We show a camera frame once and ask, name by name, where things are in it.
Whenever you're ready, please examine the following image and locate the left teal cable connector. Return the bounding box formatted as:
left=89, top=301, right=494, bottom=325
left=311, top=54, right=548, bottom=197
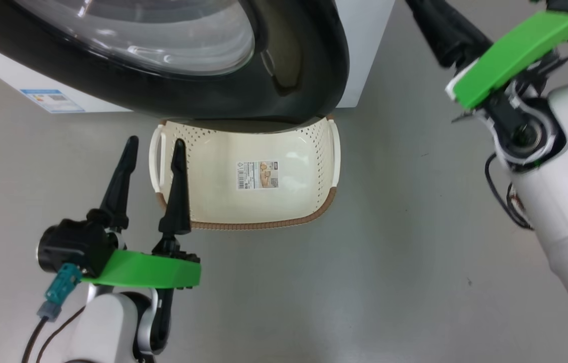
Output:
left=37, top=263, right=83, bottom=322

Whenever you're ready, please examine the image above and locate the thin black cable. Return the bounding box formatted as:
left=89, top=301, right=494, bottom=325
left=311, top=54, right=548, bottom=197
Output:
left=21, top=317, right=50, bottom=363
left=36, top=305, right=86, bottom=363
left=484, top=153, right=535, bottom=231

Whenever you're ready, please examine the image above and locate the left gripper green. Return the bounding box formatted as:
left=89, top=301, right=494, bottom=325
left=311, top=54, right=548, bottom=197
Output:
left=81, top=135, right=203, bottom=290

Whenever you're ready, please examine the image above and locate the black washing machine door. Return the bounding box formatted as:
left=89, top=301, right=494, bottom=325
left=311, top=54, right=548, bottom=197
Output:
left=0, top=0, right=350, bottom=135

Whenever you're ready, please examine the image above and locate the blue energy label sticker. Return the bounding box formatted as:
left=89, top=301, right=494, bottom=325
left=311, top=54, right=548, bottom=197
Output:
left=19, top=89, right=86, bottom=114

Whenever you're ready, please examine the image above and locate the white basket label sticker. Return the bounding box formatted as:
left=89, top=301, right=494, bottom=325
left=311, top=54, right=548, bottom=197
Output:
left=236, top=160, right=280, bottom=191

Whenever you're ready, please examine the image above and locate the cream plastic laundry basket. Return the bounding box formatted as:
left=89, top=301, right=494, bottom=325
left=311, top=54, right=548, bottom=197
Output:
left=149, top=115, right=341, bottom=231

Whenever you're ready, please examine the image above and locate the white front-load washing machine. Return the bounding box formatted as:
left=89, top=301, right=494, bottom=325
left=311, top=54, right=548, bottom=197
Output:
left=0, top=0, right=396, bottom=114

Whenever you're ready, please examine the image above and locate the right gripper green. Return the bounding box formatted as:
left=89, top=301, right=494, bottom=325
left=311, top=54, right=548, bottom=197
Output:
left=405, top=0, right=568, bottom=127

